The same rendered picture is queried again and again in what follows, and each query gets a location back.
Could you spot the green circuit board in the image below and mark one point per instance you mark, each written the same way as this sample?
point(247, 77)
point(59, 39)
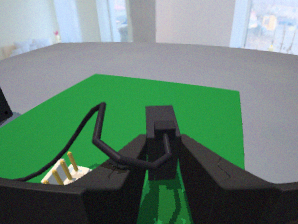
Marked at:
point(211, 116)

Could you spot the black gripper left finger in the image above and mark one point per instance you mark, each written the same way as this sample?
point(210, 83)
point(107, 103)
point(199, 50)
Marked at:
point(110, 194)

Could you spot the black fan cable with plug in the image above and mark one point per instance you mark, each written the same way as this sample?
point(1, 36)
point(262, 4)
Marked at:
point(162, 133)

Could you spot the black square panel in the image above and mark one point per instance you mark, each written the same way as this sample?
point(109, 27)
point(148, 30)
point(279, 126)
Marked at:
point(5, 111)

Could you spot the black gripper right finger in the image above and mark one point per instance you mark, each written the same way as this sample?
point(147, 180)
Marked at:
point(221, 193)

